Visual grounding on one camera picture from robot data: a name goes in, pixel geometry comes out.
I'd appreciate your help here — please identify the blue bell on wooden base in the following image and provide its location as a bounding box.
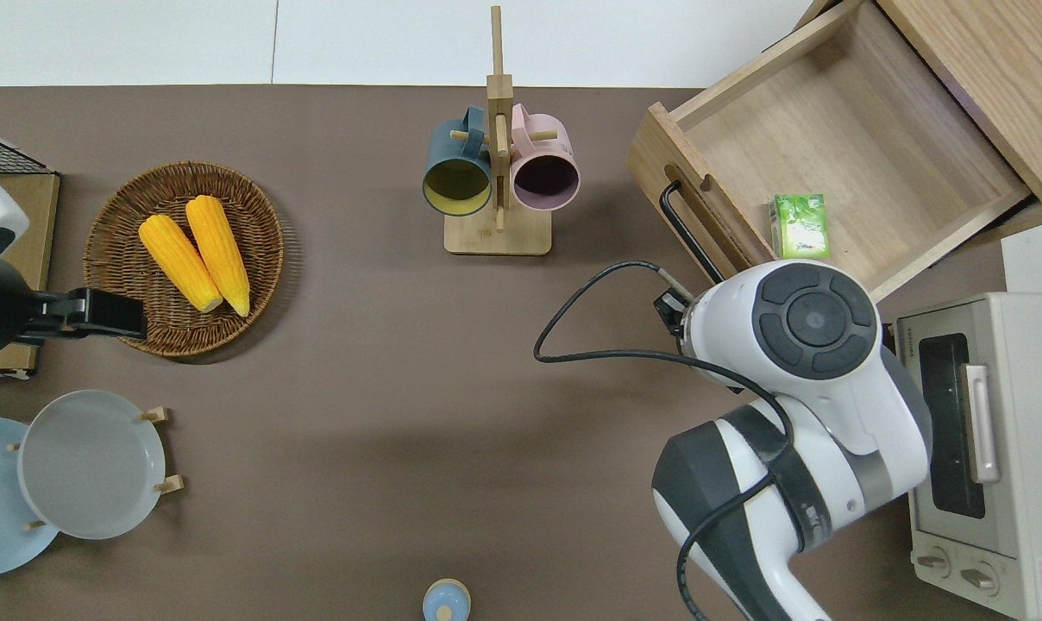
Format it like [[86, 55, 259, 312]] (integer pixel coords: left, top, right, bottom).
[[423, 578, 473, 621]]

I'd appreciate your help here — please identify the wooden cabinet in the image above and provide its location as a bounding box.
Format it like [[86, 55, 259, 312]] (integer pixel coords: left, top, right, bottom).
[[797, 0, 1042, 242]]

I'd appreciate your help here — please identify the dark teal mug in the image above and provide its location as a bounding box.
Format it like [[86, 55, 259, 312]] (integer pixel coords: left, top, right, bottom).
[[422, 106, 494, 217]]

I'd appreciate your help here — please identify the pink mug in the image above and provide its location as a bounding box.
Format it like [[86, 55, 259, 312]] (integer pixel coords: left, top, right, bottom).
[[510, 103, 581, 213]]

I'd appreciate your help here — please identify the beige toaster oven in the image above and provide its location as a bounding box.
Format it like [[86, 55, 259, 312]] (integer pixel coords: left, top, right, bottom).
[[894, 292, 1042, 621]]

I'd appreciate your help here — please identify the round wicker tray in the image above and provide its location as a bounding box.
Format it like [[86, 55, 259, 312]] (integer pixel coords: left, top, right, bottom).
[[83, 160, 286, 360]]

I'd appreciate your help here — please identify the black drawer handle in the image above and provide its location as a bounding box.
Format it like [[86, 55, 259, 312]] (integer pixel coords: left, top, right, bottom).
[[659, 179, 726, 287]]

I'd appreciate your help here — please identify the wooden drawer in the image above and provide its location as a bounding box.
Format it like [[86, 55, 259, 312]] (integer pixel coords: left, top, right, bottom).
[[627, 0, 1033, 303]]

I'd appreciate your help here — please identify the yellow corn cob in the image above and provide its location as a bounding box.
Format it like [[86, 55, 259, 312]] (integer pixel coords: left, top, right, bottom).
[[185, 195, 252, 318], [138, 214, 224, 313]]

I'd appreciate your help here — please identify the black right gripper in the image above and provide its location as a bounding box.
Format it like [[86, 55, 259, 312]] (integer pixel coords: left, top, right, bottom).
[[655, 289, 693, 339]]

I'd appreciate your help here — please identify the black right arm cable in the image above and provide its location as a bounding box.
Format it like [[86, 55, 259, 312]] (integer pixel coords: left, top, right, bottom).
[[534, 259, 800, 621]]

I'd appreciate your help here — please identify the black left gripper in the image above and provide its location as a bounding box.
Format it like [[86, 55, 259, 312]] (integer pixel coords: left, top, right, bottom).
[[22, 289, 148, 340]]

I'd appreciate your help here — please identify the brown table mat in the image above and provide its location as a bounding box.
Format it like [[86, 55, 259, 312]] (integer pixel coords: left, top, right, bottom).
[[0, 85, 1042, 621]]

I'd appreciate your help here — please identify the grey plate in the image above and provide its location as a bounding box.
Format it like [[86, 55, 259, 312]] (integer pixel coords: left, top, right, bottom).
[[16, 389, 167, 542]]

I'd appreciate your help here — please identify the wooden mug stand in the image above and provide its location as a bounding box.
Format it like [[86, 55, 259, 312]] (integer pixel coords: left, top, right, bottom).
[[443, 4, 561, 256]]

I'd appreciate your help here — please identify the green carton box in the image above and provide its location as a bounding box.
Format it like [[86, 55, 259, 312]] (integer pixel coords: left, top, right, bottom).
[[769, 193, 832, 260]]

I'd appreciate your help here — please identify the wooden plate rack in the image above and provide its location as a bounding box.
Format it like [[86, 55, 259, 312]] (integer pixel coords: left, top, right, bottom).
[[5, 405, 185, 532]]

